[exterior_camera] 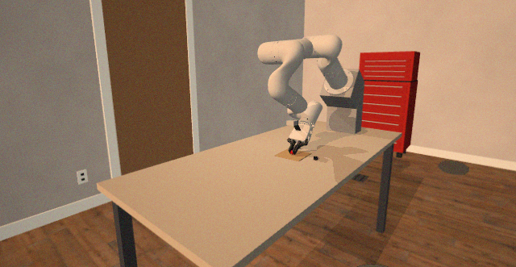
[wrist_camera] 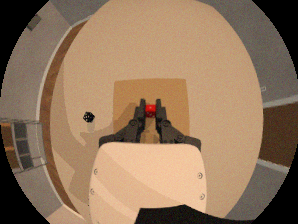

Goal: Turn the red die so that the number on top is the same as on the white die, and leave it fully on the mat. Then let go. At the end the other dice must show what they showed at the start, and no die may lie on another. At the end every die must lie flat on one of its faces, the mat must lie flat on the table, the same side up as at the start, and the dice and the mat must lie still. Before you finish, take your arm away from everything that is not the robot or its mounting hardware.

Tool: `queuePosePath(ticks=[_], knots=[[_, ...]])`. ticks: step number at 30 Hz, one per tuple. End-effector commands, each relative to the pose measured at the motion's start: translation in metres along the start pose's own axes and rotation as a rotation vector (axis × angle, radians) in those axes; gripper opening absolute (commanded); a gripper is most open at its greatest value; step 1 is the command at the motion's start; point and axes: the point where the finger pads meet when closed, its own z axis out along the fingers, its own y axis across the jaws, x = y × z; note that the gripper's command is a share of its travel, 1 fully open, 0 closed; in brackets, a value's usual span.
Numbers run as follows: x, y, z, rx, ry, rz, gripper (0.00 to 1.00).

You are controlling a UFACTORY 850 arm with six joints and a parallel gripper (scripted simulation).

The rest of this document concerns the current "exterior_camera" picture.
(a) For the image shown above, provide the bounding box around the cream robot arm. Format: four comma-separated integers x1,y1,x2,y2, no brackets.
258,35,354,131

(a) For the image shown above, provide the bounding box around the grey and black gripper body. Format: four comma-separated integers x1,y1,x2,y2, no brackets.
289,122,313,144

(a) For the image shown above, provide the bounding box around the tan square mat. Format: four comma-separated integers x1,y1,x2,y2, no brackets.
274,148,311,161

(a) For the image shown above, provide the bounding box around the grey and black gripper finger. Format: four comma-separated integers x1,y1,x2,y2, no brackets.
287,138,296,153
292,138,308,155

